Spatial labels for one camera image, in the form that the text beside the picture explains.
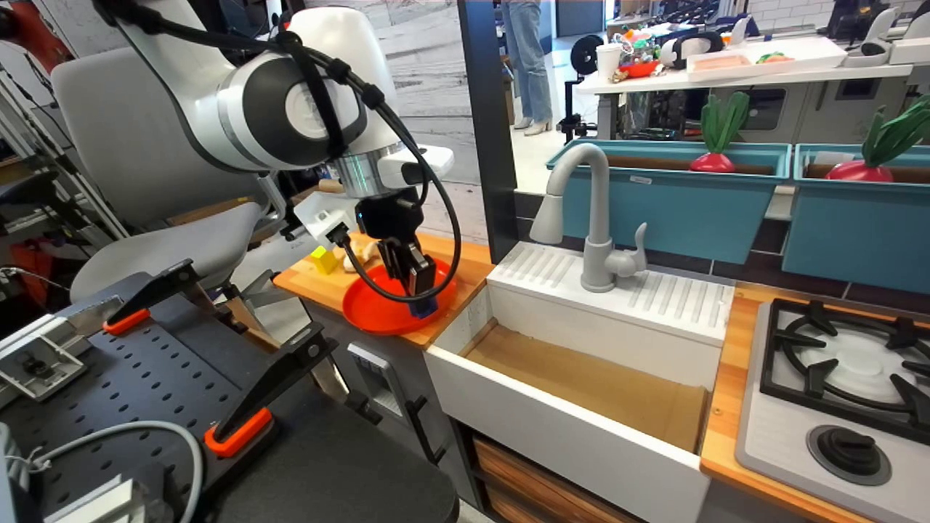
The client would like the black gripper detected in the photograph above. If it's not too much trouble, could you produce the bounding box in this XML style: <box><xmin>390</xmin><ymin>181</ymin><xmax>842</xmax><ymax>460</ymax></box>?
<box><xmin>350</xmin><ymin>188</ymin><xmax>439</xmax><ymax>309</ymax></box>

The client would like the blue toy block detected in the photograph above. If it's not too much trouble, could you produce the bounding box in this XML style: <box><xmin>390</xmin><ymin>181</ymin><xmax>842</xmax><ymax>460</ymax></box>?
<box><xmin>403</xmin><ymin>294</ymin><xmax>440</xmax><ymax>322</ymax></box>

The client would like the orange plate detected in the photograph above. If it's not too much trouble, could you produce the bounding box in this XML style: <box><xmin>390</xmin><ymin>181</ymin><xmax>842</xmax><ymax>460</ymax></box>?
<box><xmin>339</xmin><ymin>259</ymin><xmax>461</xmax><ymax>339</ymax></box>

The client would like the yellow toy block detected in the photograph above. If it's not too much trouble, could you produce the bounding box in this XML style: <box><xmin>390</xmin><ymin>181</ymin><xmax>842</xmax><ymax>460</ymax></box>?
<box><xmin>308</xmin><ymin>245</ymin><xmax>342</xmax><ymax>275</ymax></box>

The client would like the wooden toy kitchen counter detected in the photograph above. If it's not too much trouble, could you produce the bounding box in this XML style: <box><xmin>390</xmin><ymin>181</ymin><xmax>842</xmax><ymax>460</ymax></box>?
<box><xmin>270</xmin><ymin>230</ymin><xmax>930</xmax><ymax>523</ymax></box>

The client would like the gray wood pattern backdrop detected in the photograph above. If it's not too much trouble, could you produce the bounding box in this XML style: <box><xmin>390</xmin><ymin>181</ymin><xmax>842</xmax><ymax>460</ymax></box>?
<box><xmin>359</xmin><ymin>0</ymin><xmax>488</xmax><ymax>245</ymax></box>

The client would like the gray toy faucet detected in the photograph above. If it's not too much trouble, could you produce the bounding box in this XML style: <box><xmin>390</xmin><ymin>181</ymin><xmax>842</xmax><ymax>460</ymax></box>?
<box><xmin>529</xmin><ymin>139</ymin><xmax>651</xmax><ymax>295</ymax></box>

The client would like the white toy sink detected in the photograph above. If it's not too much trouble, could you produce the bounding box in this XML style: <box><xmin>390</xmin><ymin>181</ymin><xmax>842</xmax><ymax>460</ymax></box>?
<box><xmin>420</xmin><ymin>239</ymin><xmax>738</xmax><ymax>523</ymax></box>

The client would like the black rounded panel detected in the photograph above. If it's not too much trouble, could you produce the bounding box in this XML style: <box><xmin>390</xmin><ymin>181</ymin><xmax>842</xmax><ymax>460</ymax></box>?
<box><xmin>186</xmin><ymin>415</ymin><xmax>461</xmax><ymax>523</ymax></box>

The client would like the person in jeans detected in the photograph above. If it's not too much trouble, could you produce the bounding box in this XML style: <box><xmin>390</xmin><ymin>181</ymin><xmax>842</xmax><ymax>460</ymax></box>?
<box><xmin>497</xmin><ymin>0</ymin><xmax>558</xmax><ymax>139</ymax></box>

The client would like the wooden drawer front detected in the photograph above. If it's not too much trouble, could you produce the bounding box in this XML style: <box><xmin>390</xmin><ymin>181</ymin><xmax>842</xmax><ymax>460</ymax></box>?
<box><xmin>478</xmin><ymin>478</ymin><xmax>545</xmax><ymax>523</ymax></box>
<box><xmin>470</xmin><ymin>432</ymin><xmax>642</xmax><ymax>523</ymax></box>

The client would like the teal storage bin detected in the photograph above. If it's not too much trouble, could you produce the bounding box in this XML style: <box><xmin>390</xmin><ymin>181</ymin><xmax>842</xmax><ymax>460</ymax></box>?
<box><xmin>781</xmin><ymin>143</ymin><xmax>930</xmax><ymax>300</ymax></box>
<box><xmin>545</xmin><ymin>139</ymin><xmax>795</xmax><ymax>268</ymax></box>

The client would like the dark perforated board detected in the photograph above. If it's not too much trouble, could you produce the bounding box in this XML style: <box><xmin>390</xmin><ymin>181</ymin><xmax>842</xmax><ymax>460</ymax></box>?
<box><xmin>0</xmin><ymin>287</ymin><xmax>332</xmax><ymax>523</ymax></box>

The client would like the white cup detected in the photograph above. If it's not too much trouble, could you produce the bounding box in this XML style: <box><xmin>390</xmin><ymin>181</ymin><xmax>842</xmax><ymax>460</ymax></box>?
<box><xmin>592</xmin><ymin>40</ymin><xmax>628</xmax><ymax>86</ymax></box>

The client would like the red bowl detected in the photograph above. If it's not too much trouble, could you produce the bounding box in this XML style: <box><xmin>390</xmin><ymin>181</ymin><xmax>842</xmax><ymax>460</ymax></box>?
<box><xmin>618</xmin><ymin>57</ymin><xmax>663</xmax><ymax>85</ymax></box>

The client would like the red toy radish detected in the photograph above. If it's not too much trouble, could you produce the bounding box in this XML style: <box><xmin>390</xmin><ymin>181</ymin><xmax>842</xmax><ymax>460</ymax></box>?
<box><xmin>688</xmin><ymin>86</ymin><xmax>751</xmax><ymax>173</ymax></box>
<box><xmin>821</xmin><ymin>99</ymin><xmax>930</xmax><ymax>186</ymax></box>

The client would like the white background table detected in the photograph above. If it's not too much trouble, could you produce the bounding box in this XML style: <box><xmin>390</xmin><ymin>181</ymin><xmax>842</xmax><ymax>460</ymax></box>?
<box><xmin>576</xmin><ymin>37</ymin><xmax>930</xmax><ymax>143</ymax></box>

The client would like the gray toy stove top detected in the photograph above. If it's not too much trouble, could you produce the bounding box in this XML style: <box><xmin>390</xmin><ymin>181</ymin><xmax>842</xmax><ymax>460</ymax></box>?
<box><xmin>734</xmin><ymin>294</ymin><xmax>930</xmax><ymax>523</ymax></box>

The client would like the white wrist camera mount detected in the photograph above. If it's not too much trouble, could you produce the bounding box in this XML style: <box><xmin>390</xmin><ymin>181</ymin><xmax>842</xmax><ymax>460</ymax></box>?
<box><xmin>285</xmin><ymin>186</ymin><xmax>353</xmax><ymax>255</ymax></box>

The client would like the black cabinet handle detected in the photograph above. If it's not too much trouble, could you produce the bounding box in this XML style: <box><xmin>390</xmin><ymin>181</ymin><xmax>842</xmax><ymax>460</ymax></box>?
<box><xmin>403</xmin><ymin>391</ymin><xmax>449</xmax><ymax>468</ymax></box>

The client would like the black upright post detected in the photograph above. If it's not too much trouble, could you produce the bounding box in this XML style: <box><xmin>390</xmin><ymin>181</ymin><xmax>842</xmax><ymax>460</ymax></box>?
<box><xmin>455</xmin><ymin>0</ymin><xmax>523</xmax><ymax>268</ymax></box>

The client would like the black clamp orange handle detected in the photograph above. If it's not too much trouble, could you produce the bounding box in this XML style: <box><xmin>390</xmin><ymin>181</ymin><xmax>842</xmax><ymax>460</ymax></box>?
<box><xmin>201</xmin><ymin>329</ymin><xmax>336</xmax><ymax>463</ymax></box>
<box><xmin>98</xmin><ymin>259</ymin><xmax>201</xmax><ymax>339</ymax></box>

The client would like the gray cable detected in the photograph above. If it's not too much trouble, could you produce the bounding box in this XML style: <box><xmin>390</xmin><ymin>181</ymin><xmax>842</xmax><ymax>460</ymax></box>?
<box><xmin>9</xmin><ymin>415</ymin><xmax>209</xmax><ymax>523</ymax></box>

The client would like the gray rectangular frame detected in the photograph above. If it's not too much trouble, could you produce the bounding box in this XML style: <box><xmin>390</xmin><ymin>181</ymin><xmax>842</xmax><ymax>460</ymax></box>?
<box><xmin>0</xmin><ymin>330</ymin><xmax>87</xmax><ymax>403</ymax></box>

